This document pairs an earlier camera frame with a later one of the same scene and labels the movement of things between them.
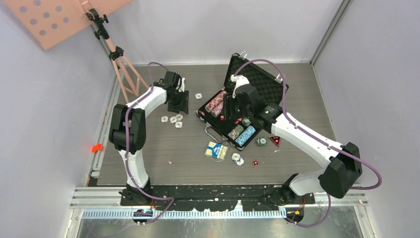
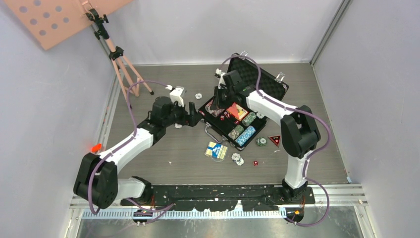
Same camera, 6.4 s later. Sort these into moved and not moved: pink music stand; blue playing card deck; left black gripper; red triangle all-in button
Moved: left black gripper
Not moved: pink music stand; blue playing card deck; red triangle all-in button
